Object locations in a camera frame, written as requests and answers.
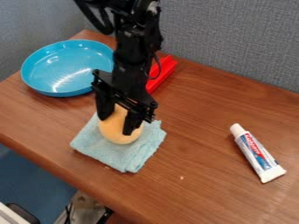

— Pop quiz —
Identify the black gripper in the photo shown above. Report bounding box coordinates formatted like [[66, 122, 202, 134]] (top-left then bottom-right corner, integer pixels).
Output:
[[91, 29, 159, 136]]

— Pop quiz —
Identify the yellow orange ball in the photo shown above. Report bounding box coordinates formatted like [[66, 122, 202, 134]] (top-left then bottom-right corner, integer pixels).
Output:
[[98, 105, 144, 144]]

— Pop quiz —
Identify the red plastic block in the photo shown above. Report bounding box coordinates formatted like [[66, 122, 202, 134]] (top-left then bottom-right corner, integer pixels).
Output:
[[146, 55, 178, 94]]

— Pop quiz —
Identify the blue plate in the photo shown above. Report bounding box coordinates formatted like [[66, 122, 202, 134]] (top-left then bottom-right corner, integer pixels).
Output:
[[22, 39, 114, 97]]

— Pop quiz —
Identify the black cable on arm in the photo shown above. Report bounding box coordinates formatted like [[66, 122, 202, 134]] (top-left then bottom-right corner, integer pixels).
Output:
[[74, 0, 116, 36]]

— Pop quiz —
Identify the light blue folded cloth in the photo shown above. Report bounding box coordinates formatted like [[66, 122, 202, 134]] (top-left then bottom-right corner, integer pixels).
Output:
[[70, 114, 167, 173]]

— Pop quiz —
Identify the white toothpaste tube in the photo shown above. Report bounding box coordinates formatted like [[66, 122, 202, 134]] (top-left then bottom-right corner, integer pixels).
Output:
[[230, 123, 286, 184]]

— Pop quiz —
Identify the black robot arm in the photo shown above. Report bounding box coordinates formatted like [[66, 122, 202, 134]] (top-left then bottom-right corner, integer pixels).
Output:
[[91, 0, 163, 136]]

